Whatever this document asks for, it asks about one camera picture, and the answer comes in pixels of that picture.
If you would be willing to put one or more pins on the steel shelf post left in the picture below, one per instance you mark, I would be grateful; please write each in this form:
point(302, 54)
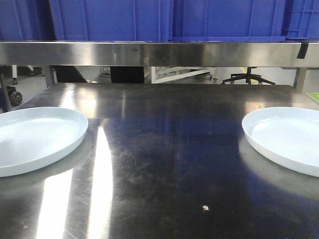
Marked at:
point(49, 74)

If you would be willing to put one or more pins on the blue plastic crate far left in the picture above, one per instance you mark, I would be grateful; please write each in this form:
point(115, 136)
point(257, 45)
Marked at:
point(23, 20)

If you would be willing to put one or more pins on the black tape strip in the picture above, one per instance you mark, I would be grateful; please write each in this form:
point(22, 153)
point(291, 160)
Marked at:
point(303, 50)

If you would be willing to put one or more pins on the steel shelf post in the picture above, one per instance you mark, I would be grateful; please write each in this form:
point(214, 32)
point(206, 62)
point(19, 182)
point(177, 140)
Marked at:
point(299, 80)
point(49, 74)

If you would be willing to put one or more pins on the green floor mat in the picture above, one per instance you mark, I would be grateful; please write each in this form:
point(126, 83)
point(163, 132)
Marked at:
point(314, 96)

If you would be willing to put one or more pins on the white metal frame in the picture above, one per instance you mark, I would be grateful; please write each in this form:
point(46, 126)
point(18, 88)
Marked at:
point(159, 75)

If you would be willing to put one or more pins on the person's dark trouser legs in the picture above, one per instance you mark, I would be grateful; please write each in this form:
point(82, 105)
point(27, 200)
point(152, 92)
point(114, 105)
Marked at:
point(69, 74)

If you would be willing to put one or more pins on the steel shelf post right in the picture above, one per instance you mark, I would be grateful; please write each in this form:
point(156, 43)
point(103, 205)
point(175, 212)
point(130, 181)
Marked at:
point(299, 80)

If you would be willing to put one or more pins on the blue plastic crate center-right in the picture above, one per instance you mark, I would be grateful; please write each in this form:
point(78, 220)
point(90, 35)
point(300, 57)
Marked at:
point(228, 20)

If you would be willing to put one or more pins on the black office chair base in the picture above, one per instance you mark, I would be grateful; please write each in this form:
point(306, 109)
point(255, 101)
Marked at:
point(248, 77)

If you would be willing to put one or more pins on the blue plastic crate center-left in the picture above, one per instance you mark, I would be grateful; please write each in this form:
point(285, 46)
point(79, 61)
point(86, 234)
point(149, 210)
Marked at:
point(112, 20)

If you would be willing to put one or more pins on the stainless steel shelf rail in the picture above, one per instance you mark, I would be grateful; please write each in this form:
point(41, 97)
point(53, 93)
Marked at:
point(196, 54)

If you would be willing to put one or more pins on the blue plastic crate far right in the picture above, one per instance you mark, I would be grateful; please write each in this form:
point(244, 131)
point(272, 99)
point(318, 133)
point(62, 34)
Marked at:
point(301, 20)

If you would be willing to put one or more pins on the light blue plate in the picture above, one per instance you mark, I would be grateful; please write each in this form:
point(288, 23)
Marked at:
point(34, 138)
point(287, 136)

